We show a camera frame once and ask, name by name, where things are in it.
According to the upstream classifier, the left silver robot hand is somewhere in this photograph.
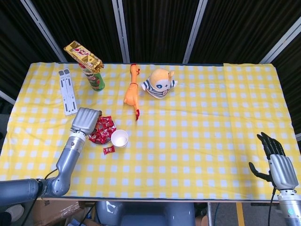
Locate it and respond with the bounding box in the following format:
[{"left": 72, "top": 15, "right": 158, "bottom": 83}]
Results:
[{"left": 71, "top": 107, "right": 103, "bottom": 141}]

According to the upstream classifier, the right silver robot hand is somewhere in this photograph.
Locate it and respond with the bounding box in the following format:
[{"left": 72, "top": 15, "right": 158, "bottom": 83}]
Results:
[{"left": 248, "top": 132, "right": 299, "bottom": 190}]

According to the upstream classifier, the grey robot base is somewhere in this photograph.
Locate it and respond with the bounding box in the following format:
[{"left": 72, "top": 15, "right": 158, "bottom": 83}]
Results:
[{"left": 95, "top": 201, "right": 196, "bottom": 226}]

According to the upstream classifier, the white paper cup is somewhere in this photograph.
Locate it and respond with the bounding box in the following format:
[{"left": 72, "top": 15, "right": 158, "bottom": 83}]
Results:
[{"left": 111, "top": 129, "right": 129, "bottom": 148}]

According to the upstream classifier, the round silver metal plate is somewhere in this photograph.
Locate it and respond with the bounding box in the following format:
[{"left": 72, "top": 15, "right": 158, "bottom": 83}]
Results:
[{"left": 87, "top": 115, "right": 117, "bottom": 145}]

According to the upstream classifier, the white folding stand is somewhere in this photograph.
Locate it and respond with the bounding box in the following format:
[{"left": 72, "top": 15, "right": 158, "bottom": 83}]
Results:
[{"left": 58, "top": 68, "right": 78, "bottom": 116}]

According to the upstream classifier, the green Pringles can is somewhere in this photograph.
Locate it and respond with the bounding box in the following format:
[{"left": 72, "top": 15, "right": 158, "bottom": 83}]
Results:
[{"left": 82, "top": 67, "right": 105, "bottom": 92}]

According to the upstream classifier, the orange rubber chicken toy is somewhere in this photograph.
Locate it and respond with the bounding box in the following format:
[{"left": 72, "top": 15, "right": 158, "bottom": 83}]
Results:
[{"left": 124, "top": 63, "right": 143, "bottom": 121}]

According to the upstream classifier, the gold snack bag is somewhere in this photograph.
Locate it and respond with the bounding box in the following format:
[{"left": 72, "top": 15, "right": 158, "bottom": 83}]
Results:
[{"left": 63, "top": 40, "right": 104, "bottom": 73}]

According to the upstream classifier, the egg-shaped striped plush toy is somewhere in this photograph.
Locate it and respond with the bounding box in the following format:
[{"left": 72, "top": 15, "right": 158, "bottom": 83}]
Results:
[{"left": 141, "top": 68, "right": 178, "bottom": 100}]

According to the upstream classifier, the metal table leg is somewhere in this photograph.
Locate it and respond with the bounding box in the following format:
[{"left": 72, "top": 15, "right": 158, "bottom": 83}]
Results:
[{"left": 206, "top": 202, "right": 214, "bottom": 226}]

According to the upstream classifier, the black pleated curtain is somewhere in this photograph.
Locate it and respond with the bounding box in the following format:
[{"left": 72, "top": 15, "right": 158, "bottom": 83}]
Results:
[
  {"left": 189, "top": 0, "right": 301, "bottom": 64},
  {"left": 270, "top": 30, "right": 301, "bottom": 132},
  {"left": 32, "top": 0, "right": 124, "bottom": 63},
  {"left": 123, "top": 0, "right": 199, "bottom": 64},
  {"left": 0, "top": 0, "right": 59, "bottom": 95}
]

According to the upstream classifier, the brown cardboard box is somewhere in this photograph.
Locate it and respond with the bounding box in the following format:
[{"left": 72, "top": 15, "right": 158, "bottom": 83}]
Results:
[{"left": 30, "top": 199, "right": 95, "bottom": 226}]

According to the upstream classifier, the yellow white checked tablecloth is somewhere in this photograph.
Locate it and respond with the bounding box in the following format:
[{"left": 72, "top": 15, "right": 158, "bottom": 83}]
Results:
[{"left": 0, "top": 61, "right": 296, "bottom": 201}]

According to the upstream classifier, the pale sneaker shoe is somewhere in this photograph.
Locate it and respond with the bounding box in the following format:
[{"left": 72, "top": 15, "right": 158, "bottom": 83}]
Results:
[{"left": 0, "top": 204, "right": 25, "bottom": 226}]

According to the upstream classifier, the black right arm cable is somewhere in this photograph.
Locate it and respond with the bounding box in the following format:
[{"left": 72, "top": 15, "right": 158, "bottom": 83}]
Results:
[{"left": 268, "top": 187, "right": 277, "bottom": 226}]

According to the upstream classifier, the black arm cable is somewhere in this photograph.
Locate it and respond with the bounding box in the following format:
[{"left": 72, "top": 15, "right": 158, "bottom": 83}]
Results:
[
  {"left": 44, "top": 168, "right": 58, "bottom": 180},
  {"left": 268, "top": 187, "right": 277, "bottom": 226}
]

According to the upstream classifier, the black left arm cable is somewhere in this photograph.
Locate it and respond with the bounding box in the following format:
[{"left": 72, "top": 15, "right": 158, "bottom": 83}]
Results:
[{"left": 44, "top": 168, "right": 58, "bottom": 180}]

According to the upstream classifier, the white metal frame post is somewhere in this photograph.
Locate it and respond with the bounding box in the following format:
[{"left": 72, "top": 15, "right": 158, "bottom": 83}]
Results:
[
  {"left": 111, "top": 0, "right": 131, "bottom": 64},
  {"left": 0, "top": 90, "right": 16, "bottom": 105},
  {"left": 260, "top": 15, "right": 301, "bottom": 64},
  {"left": 20, "top": 0, "right": 68, "bottom": 63},
  {"left": 182, "top": 0, "right": 208, "bottom": 64}
]

